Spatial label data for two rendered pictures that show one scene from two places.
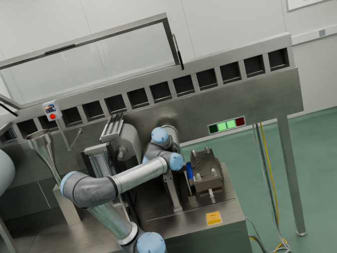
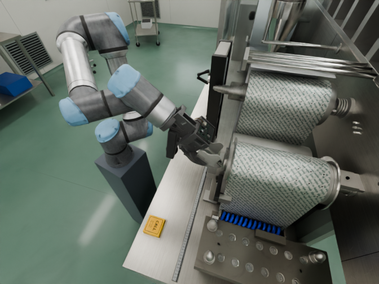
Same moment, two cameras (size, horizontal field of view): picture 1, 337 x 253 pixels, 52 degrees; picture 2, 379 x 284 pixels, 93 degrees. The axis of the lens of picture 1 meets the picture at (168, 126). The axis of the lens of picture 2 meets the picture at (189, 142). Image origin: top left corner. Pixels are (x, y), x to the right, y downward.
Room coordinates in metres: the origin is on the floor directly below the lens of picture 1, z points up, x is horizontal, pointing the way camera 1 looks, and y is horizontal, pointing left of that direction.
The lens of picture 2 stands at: (1.74, -0.29, 1.69)
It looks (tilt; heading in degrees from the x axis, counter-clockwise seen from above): 48 degrees down; 102
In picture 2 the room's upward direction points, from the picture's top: straight up
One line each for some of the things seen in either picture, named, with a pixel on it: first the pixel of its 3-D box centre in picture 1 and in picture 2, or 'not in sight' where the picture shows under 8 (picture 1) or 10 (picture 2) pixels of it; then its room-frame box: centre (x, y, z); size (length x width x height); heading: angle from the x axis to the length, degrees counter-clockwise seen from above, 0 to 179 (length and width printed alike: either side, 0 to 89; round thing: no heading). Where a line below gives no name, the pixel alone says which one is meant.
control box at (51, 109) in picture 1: (51, 111); not in sight; (1.87, 0.59, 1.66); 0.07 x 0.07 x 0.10; 87
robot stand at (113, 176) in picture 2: not in sight; (137, 192); (1.24, 0.22, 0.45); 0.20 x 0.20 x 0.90; 71
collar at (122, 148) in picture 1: (121, 152); (237, 91); (1.79, 0.30, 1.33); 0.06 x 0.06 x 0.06; 85
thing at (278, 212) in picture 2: (182, 160); (258, 208); (1.91, -0.02, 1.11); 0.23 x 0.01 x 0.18; 175
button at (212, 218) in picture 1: (213, 218); (154, 225); (1.55, -0.09, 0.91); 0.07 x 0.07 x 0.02; 85
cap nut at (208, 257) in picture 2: (213, 171); (209, 256); (1.77, -0.18, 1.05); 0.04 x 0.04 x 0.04
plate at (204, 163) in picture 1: (204, 168); (259, 260); (1.94, -0.15, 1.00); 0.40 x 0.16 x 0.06; 175
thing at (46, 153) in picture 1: (59, 182); (264, 74); (1.96, 0.76, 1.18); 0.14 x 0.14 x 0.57
